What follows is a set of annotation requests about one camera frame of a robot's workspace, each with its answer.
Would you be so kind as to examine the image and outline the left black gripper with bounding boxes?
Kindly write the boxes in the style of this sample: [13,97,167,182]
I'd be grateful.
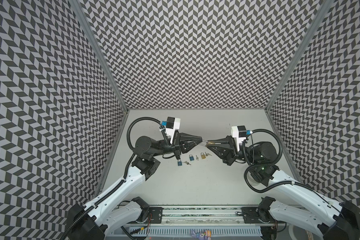
[150,129,202,160]

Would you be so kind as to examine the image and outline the blue padlock with keys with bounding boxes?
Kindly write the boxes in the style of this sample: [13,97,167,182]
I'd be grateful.
[177,160,192,167]

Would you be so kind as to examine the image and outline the brass padlock with keys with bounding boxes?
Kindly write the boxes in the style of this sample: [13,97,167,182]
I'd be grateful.
[200,152,211,159]

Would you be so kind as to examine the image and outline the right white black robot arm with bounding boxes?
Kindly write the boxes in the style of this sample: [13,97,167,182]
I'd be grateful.
[206,126,360,240]

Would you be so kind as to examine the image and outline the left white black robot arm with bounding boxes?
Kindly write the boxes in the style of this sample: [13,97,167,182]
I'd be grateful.
[60,117,203,240]

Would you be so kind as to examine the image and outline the clear tape roll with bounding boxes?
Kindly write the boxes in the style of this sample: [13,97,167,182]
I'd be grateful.
[247,174,260,186]

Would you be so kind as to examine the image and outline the purple toy figure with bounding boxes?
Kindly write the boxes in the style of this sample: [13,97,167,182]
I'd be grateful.
[191,230,212,240]

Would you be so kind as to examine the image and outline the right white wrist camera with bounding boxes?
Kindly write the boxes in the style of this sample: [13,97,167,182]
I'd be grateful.
[231,126,253,152]

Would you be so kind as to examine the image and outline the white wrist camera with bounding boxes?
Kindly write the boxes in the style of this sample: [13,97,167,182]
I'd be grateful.
[161,117,181,144]
[231,126,253,152]

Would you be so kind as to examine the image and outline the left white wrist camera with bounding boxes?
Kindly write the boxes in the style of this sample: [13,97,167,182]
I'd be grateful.
[161,117,181,144]

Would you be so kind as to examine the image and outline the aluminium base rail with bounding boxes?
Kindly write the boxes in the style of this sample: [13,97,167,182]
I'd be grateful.
[108,204,282,226]

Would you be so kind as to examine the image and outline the white slotted cable duct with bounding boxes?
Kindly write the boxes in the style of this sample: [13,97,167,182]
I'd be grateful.
[129,226,263,238]

